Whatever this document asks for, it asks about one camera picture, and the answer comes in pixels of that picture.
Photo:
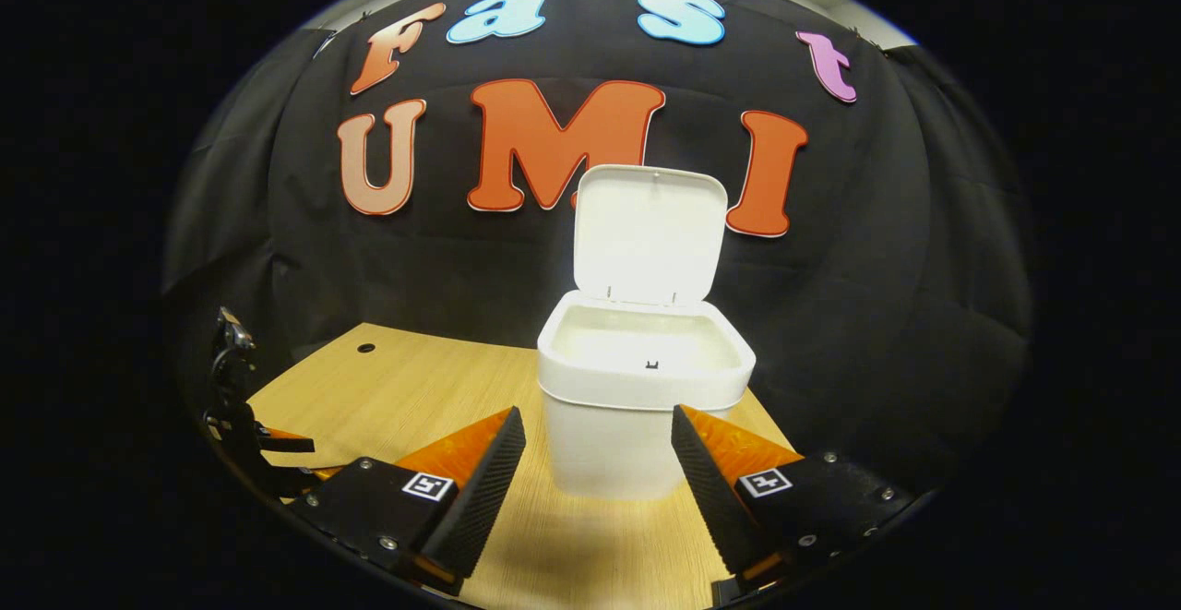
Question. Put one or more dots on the wooden desktop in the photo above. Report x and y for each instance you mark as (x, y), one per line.
(387, 398)

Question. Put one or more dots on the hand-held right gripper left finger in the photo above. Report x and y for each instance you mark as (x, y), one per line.
(480, 490)

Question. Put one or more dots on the black backdrop cloth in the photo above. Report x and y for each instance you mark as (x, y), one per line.
(443, 269)

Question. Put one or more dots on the white desktop garbage bin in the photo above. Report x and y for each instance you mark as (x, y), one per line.
(600, 448)

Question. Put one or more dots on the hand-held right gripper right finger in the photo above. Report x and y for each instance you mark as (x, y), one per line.
(715, 499)

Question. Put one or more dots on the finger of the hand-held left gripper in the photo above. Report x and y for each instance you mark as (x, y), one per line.
(286, 445)
(325, 473)

